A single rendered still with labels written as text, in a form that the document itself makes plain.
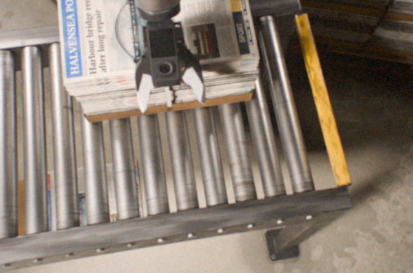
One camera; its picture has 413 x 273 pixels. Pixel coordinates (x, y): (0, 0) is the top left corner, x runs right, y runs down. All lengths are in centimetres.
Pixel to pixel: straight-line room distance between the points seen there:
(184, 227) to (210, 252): 80
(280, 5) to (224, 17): 33
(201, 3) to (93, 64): 24
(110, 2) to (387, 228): 138
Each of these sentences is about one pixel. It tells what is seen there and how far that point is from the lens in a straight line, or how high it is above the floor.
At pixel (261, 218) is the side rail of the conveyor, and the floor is 80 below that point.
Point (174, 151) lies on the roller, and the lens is 112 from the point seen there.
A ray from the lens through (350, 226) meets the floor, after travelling 196.
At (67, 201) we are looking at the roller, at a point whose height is 80.
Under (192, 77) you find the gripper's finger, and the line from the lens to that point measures 88.
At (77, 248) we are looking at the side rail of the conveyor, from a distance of 110.
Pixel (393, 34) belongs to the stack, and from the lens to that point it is 197.
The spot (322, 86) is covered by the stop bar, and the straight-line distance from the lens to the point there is 118.
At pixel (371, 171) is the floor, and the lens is 203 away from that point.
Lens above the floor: 186
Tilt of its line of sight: 69 degrees down
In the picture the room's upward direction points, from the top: 1 degrees clockwise
